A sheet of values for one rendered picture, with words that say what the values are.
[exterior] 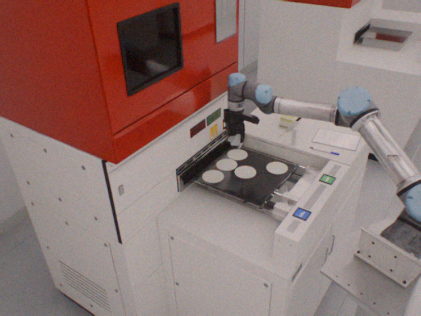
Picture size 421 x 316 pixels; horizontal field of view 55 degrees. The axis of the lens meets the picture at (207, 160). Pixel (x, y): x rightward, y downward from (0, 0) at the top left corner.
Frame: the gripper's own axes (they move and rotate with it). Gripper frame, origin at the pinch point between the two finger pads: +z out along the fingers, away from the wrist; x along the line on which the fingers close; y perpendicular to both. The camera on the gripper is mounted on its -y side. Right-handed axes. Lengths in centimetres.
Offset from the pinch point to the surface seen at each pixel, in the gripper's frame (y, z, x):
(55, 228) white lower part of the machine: 90, 33, -11
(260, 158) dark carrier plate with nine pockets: -10.7, 9.3, 0.9
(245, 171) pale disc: 0.5, 9.3, 7.9
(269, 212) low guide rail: -0.9, 15.3, 31.7
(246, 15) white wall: -132, 24, -305
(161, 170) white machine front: 39.9, -3.4, 11.1
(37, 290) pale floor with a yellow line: 115, 99, -38
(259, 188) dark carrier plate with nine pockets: -0.4, 9.4, 22.0
